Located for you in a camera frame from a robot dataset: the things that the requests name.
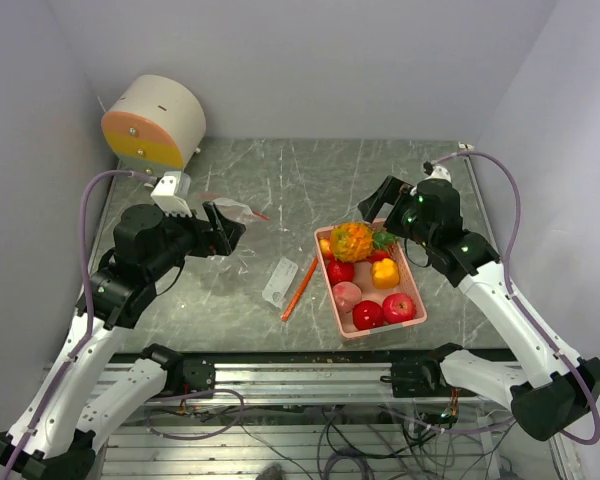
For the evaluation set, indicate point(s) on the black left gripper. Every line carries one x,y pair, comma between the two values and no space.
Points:
206,240

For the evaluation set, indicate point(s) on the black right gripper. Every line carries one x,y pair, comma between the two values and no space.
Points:
390,192

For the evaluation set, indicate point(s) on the clear zip bag orange zipper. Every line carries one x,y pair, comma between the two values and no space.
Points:
267,265

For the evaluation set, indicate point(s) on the orange toy pineapple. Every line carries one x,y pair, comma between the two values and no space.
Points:
356,241

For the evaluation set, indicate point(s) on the yellow toy bell pepper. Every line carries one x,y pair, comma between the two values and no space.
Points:
385,274

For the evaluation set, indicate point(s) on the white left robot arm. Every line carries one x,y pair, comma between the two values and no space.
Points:
62,430

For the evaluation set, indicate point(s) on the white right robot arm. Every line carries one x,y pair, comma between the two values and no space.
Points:
554,386

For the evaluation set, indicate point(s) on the pink toy peach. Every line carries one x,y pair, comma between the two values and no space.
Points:
346,296

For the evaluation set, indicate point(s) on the red toy apple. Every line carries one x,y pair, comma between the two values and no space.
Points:
398,308

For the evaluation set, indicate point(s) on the red toy tomato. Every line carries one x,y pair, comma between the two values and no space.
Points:
368,315

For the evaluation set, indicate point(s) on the cream cylindrical drawer cabinet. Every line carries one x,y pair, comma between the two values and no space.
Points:
156,125

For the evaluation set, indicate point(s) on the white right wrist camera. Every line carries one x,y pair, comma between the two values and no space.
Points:
436,171

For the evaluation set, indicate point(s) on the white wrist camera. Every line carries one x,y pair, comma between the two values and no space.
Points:
436,171
171,192

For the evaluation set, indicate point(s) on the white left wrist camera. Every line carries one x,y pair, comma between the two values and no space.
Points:
171,192

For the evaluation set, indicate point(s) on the aluminium rail frame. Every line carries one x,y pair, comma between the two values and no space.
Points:
345,415

